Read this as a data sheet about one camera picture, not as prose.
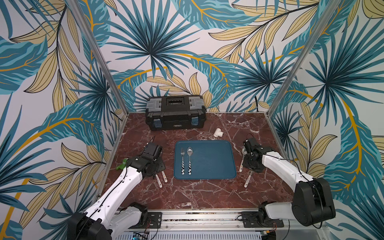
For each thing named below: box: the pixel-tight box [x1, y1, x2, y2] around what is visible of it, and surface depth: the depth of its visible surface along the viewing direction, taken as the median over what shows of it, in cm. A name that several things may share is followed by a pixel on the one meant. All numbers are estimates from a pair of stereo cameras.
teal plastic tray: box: [174, 140, 237, 180], surface depth 96 cm
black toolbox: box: [145, 95, 207, 131], surface depth 102 cm
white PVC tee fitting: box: [213, 128, 224, 138], surface depth 108 cm
